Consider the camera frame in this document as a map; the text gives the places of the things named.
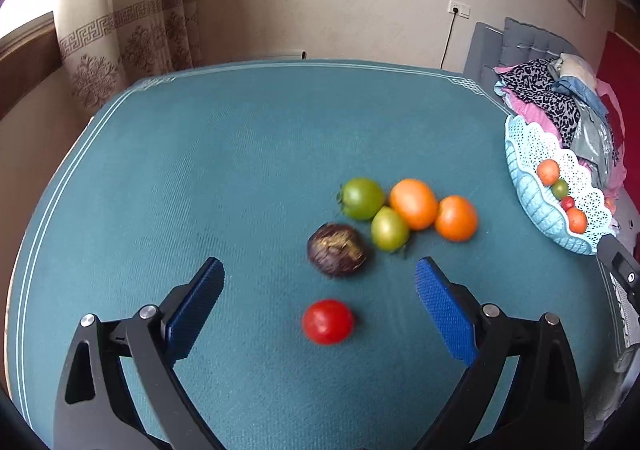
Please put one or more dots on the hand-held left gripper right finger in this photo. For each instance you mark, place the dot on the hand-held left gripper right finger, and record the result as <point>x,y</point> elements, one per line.
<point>442,310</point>

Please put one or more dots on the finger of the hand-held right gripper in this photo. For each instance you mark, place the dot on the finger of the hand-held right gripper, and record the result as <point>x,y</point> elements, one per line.
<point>622,270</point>

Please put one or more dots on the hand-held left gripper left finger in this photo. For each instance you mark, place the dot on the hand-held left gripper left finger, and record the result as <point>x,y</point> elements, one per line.
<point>197,310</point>

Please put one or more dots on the small green tomato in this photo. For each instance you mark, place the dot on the small green tomato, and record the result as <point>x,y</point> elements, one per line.
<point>560,188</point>
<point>390,230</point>

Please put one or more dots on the smooth orange mandarin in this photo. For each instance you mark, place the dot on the smooth orange mandarin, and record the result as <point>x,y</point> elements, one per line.
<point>413,204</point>

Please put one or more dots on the red tomato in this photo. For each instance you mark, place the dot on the red tomato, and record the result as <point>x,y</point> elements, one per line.
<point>328,322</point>
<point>567,203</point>

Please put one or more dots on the dark purple wrinkled fruit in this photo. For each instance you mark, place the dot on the dark purple wrinkled fruit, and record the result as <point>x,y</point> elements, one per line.
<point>338,250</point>

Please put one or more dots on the light blue perforated plastic basket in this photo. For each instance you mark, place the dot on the light blue perforated plastic basket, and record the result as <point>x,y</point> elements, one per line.
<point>530,190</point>

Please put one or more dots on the large green tomato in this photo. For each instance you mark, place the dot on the large green tomato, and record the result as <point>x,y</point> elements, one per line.
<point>361,198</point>

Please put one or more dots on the grey-blue floral garment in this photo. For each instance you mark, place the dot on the grey-blue floral garment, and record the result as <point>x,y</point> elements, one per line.
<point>595,135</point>

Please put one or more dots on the light blue denim garment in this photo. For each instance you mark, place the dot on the light blue denim garment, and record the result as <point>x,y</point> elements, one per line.
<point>582,95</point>

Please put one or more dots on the pile of clothes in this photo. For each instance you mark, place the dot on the pile of clothes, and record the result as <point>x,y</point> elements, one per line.
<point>530,112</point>

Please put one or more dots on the leopard print garment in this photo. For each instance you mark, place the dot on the leopard print garment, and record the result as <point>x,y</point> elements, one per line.
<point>540,90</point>

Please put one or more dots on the white garment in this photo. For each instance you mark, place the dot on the white garment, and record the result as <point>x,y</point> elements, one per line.
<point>577,65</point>

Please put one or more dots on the grey quilted cushion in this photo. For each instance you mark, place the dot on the grey quilted cushion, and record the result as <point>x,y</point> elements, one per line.
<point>535,42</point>

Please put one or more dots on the beige patterned curtain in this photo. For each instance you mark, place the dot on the beige patterned curtain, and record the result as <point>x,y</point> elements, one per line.
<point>130,30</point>

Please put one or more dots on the red wall panel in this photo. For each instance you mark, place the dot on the red wall panel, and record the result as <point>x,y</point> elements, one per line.
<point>622,70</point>

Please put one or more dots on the white wall outlet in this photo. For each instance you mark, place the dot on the white wall outlet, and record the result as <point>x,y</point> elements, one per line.
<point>459,9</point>

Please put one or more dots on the wooden window frame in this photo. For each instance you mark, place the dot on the wooden window frame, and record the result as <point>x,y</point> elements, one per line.
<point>30,50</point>

